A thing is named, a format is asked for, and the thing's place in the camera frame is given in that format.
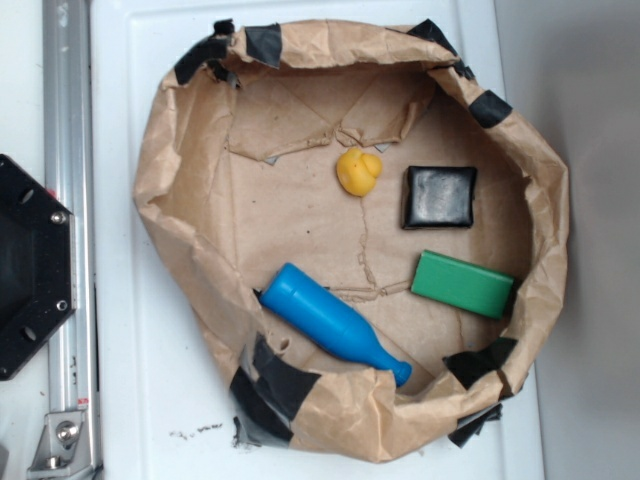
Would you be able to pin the yellow rubber duck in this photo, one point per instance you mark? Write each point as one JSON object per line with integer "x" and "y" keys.
{"x": 357, "y": 171}

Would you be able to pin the metal corner bracket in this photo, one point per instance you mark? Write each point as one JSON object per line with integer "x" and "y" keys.
{"x": 63, "y": 449}

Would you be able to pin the brown paper bag bin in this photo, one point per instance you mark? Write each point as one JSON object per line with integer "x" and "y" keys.
{"x": 237, "y": 177}

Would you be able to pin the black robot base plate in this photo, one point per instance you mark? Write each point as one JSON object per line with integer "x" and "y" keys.
{"x": 36, "y": 267}

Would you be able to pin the green rectangular block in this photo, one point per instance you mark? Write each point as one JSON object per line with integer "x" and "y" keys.
{"x": 462, "y": 284}

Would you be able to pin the black square block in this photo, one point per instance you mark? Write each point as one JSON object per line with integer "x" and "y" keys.
{"x": 435, "y": 197}

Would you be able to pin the blue plastic bottle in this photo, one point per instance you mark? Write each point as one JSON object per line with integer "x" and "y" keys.
{"x": 329, "y": 322}

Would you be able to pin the aluminium extrusion rail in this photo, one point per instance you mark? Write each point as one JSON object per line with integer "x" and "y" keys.
{"x": 72, "y": 349}

